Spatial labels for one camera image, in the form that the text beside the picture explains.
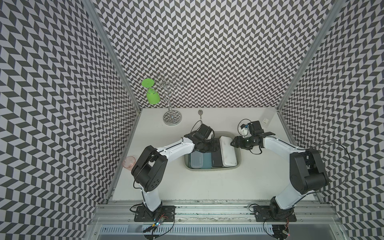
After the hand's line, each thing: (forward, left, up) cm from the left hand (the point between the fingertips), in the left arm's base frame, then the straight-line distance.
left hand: (216, 149), depth 87 cm
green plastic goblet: (+34, +42, +12) cm, 55 cm away
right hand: (+4, -12, -3) cm, 13 cm away
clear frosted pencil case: (-5, +12, -3) cm, 13 cm away
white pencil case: (0, -8, -7) cm, 11 cm away
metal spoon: (+36, +9, -7) cm, 38 cm away
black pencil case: (-4, 0, -5) cm, 6 cm away
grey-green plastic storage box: (+1, -13, -5) cm, 15 cm away
